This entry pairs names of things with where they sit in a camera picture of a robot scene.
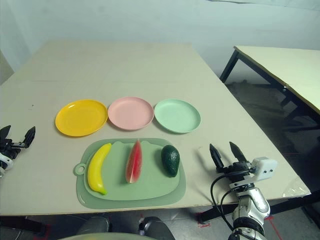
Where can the light green cutting board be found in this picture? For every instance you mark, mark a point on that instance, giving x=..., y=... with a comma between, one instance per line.
x=150, y=180

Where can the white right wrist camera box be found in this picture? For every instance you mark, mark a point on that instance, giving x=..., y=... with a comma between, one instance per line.
x=265, y=167

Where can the pink plastic plate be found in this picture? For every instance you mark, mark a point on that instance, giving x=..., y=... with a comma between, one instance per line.
x=130, y=112

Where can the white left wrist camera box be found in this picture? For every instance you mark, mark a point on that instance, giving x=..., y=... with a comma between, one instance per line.
x=5, y=162

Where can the dark green toy avocado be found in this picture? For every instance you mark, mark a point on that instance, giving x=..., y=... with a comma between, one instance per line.
x=170, y=160

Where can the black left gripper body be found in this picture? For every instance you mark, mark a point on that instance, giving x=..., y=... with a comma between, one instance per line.
x=11, y=151

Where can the red toy watermelon slice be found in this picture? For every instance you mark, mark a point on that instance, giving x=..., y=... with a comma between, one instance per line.
x=133, y=162

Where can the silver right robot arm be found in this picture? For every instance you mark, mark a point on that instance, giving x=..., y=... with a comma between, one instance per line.
x=252, y=202

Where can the yellow plastic plate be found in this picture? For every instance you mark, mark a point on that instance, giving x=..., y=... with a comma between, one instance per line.
x=80, y=117

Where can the grey robot torso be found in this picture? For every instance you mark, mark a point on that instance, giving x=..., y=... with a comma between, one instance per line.
x=112, y=237

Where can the grey robot right leg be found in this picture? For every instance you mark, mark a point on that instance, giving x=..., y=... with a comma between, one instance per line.
x=155, y=227

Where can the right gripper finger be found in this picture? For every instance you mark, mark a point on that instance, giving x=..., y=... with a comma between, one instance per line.
x=237, y=153
x=216, y=156

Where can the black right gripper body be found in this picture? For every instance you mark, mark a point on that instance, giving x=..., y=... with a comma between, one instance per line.
x=237, y=172

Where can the yellow toy banana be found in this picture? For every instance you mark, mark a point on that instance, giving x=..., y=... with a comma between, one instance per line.
x=96, y=172

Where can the mint green plastic plate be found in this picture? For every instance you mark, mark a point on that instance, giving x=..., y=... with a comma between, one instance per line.
x=176, y=116

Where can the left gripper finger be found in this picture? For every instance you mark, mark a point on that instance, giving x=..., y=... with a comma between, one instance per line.
x=30, y=137
x=5, y=132

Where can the large green cutting mat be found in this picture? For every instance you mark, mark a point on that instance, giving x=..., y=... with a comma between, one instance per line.
x=130, y=203

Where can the clear plastic film scrap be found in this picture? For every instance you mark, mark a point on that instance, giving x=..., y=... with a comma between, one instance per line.
x=296, y=188

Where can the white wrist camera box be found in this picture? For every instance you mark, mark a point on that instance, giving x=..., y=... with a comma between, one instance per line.
x=265, y=167
x=5, y=162

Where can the beige side table black frame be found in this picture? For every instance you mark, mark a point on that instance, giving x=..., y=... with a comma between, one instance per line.
x=287, y=65

